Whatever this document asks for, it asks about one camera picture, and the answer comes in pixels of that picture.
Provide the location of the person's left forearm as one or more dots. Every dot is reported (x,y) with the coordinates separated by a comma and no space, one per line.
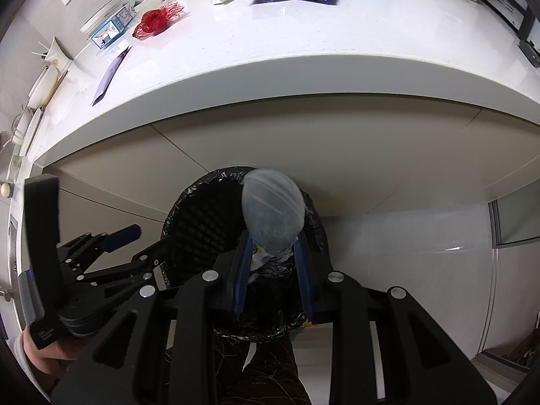
(20,363)

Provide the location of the beige round knob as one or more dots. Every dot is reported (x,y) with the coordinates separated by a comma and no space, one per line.
(5,189)

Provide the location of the black metal rack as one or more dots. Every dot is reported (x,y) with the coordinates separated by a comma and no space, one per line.
(510,4)

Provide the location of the person's left hand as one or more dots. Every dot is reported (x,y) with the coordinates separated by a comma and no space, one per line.
(50,356)

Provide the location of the blue white milk carton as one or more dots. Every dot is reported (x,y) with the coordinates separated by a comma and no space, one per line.
(110,29)

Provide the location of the white paper cup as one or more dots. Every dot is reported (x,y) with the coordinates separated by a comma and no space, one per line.
(57,57)

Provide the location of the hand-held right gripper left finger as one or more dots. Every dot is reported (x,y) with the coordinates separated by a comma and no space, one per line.
(239,280)

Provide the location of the red mesh net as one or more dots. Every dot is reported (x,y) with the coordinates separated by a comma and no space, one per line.
(154,21)

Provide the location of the grey framed glass panel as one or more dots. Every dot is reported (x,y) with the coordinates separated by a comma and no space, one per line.
(517,219)

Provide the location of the purple flat packet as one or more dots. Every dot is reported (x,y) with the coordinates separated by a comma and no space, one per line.
(109,74)

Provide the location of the black lined trash bin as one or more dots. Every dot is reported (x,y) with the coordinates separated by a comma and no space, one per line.
(198,223)

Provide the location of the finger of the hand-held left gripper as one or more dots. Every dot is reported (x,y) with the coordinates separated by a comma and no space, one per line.
(124,235)
(145,257)

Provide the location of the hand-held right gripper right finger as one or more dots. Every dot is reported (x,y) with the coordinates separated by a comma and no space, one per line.
(304,280)

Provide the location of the blue rimmed white plate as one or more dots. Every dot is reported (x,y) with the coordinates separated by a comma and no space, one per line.
(26,133)

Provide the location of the plain white bowl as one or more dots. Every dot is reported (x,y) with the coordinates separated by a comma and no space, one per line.
(42,88)

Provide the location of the white printed wrapper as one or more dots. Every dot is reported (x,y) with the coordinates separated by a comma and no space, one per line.
(258,260)

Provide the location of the beige cabinet front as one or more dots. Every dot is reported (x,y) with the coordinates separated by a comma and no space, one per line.
(337,147)

